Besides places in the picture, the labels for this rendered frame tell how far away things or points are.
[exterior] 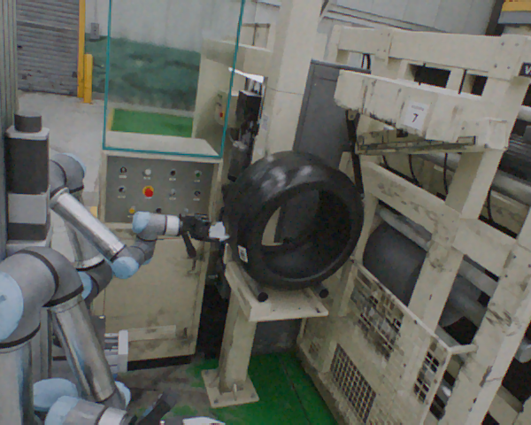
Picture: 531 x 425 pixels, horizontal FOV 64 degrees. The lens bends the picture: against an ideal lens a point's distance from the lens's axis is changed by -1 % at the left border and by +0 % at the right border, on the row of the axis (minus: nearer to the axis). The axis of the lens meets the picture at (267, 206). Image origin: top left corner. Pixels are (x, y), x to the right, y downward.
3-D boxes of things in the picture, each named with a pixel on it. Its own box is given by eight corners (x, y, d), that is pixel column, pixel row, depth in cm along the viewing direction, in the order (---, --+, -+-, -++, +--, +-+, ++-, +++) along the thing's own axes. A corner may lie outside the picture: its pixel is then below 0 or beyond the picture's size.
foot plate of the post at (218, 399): (201, 372, 247) (201, 367, 245) (243, 367, 257) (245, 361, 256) (211, 408, 224) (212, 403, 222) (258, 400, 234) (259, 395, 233)
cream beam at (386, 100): (330, 104, 184) (338, 69, 179) (377, 111, 194) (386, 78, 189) (423, 140, 133) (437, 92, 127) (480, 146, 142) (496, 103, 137)
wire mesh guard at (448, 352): (296, 342, 240) (323, 231, 216) (298, 341, 241) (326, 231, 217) (389, 494, 164) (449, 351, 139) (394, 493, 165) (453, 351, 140)
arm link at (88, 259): (72, 303, 158) (26, 161, 141) (92, 283, 172) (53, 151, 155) (101, 302, 156) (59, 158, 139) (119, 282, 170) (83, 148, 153)
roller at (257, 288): (233, 251, 195) (242, 249, 197) (233, 259, 197) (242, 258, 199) (257, 294, 166) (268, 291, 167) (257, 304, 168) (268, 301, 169)
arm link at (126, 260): (21, 160, 129) (141, 268, 136) (43, 152, 139) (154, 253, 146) (3, 185, 133) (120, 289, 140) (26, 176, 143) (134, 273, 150)
